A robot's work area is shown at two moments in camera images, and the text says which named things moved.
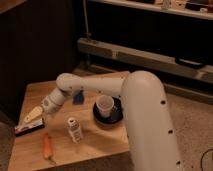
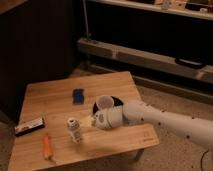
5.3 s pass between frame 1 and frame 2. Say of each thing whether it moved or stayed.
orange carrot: stayed
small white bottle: stayed
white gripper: moved
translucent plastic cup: stayed
